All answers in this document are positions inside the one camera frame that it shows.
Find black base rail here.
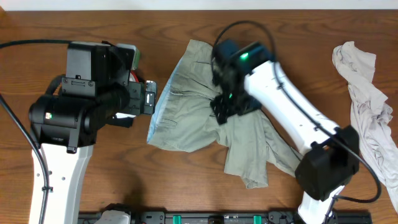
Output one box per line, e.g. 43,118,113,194
77,203,373,224

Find khaki green shorts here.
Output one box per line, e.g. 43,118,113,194
147,40,301,189

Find red folded garment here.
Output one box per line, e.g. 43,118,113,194
129,70,140,83

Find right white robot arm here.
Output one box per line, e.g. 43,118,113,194
211,40,359,223

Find white folded garment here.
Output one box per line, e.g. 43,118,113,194
116,44,141,72

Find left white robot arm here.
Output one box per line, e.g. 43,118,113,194
29,41,157,223

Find black folded garment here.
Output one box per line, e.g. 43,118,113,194
107,117,134,128

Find light grey crumpled garment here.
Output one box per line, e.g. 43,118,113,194
332,41,397,210

